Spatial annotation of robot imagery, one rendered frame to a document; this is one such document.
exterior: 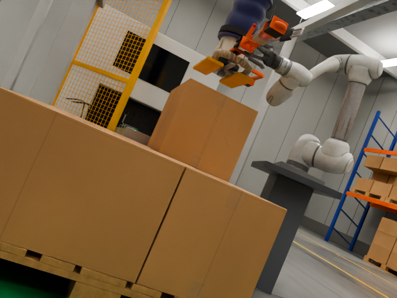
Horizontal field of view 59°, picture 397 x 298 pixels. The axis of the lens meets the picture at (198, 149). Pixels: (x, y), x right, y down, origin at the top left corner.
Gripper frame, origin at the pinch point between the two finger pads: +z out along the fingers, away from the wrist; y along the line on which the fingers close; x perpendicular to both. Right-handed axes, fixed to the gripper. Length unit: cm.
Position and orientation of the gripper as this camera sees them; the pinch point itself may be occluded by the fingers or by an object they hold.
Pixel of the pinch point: (246, 45)
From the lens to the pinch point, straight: 191.6
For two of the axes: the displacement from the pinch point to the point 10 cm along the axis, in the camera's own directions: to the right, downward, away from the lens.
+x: -2.5, -0.6, 9.7
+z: -8.8, -3.9, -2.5
